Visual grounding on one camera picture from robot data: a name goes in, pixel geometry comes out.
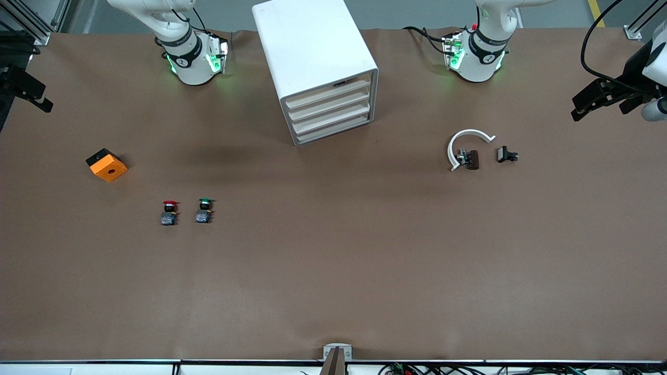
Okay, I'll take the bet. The brown camera post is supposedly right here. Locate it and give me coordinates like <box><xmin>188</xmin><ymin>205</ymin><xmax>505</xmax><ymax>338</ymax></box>
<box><xmin>319</xmin><ymin>347</ymin><xmax>349</xmax><ymax>375</ymax></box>

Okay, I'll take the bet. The orange box with hole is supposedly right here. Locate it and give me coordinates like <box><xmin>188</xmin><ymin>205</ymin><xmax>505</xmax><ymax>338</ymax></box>
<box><xmin>85</xmin><ymin>148</ymin><xmax>129</xmax><ymax>183</ymax></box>

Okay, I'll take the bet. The aluminium frame profile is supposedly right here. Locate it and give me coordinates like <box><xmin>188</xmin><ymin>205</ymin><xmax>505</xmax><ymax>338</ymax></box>
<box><xmin>624</xmin><ymin>0</ymin><xmax>667</xmax><ymax>41</ymax></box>
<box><xmin>0</xmin><ymin>0</ymin><xmax>71</xmax><ymax>46</ymax></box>

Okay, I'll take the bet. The white curved plastic ring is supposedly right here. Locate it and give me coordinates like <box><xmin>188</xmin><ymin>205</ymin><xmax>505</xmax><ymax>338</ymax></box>
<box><xmin>447</xmin><ymin>129</ymin><xmax>497</xmax><ymax>172</ymax></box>

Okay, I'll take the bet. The brown table cover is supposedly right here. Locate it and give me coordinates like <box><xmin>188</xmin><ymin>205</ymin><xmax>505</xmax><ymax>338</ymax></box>
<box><xmin>0</xmin><ymin>27</ymin><xmax>667</xmax><ymax>363</ymax></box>

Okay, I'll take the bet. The small brown component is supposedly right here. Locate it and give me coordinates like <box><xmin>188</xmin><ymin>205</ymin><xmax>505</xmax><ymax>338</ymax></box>
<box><xmin>456</xmin><ymin>148</ymin><xmax>480</xmax><ymax>170</ymax></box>

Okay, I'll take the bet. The black base cable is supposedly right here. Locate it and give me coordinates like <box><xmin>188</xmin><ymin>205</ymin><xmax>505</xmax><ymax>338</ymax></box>
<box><xmin>403</xmin><ymin>25</ymin><xmax>450</xmax><ymax>55</ymax></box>

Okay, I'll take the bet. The silver connector box green light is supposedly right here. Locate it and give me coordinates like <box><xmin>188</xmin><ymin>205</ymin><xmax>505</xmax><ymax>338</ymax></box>
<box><xmin>206</xmin><ymin>32</ymin><xmax>230</xmax><ymax>76</ymax></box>
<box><xmin>442</xmin><ymin>31</ymin><xmax>465</xmax><ymax>71</ymax></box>

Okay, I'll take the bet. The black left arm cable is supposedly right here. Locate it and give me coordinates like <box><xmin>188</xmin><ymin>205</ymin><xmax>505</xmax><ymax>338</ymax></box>
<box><xmin>580</xmin><ymin>0</ymin><xmax>627</xmax><ymax>86</ymax></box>

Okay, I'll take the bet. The grey metal bracket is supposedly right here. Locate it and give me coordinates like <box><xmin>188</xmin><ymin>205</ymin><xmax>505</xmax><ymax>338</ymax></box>
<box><xmin>322</xmin><ymin>343</ymin><xmax>353</xmax><ymax>362</ymax></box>

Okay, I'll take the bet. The green push button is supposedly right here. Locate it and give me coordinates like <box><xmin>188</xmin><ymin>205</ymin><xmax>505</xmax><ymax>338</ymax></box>
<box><xmin>195</xmin><ymin>198</ymin><xmax>215</xmax><ymax>224</ymax></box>

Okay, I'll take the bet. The red push button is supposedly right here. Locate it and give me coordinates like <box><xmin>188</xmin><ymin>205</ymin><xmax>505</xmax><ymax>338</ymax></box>
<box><xmin>160</xmin><ymin>199</ymin><xmax>181</xmax><ymax>227</ymax></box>

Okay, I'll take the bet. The black cable bundle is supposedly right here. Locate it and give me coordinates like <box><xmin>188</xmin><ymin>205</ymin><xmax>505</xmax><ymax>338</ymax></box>
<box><xmin>379</xmin><ymin>362</ymin><xmax>667</xmax><ymax>375</ymax></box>

